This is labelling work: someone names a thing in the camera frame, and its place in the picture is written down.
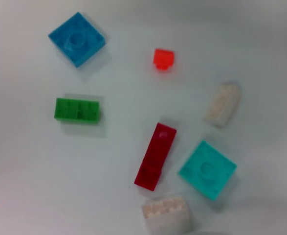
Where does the teal square toy brick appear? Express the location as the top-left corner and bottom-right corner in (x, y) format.
(177, 140), (238, 202)

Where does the clear white toy brick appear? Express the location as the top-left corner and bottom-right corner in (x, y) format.
(204, 83), (242, 128)
(142, 195), (191, 235)

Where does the dark red toy brick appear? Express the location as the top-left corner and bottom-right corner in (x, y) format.
(133, 122), (177, 191)

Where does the small red toy brick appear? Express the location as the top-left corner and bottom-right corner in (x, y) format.
(153, 48), (176, 71)

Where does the green toy brick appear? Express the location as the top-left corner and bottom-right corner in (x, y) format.
(54, 97), (101, 125)

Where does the blue square toy brick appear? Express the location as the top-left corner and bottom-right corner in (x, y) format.
(47, 11), (107, 69)

